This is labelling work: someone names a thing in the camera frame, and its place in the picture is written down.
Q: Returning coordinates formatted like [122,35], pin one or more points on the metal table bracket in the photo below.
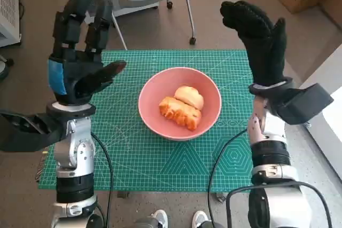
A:
[220,198]

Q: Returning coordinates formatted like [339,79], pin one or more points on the round bread bun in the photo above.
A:
[189,97]

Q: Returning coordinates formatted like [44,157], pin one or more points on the plain cardboard box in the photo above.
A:
[334,1]

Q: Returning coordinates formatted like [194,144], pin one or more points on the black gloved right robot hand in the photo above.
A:
[264,49]

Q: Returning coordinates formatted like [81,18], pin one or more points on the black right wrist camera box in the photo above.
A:
[307,105]

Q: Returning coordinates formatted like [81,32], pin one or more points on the white perforated cabinet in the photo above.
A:
[9,3]

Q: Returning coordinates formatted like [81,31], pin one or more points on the long striped bread loaf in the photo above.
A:
[181,114]

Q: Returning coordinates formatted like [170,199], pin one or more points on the green cutting mat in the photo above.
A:
[128,153]

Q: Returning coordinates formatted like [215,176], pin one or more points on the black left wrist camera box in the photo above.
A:
[21,134]

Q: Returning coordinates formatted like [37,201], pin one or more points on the white shoe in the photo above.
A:
[200,218]
[161,217]

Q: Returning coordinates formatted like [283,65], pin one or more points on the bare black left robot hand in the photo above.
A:
[74,75]

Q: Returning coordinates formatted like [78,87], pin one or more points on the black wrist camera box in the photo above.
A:
[307,105]
[21,134]

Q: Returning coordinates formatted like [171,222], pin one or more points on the pink bowl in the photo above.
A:
[157,89]

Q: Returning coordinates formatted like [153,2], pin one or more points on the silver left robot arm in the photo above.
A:
[74,153]

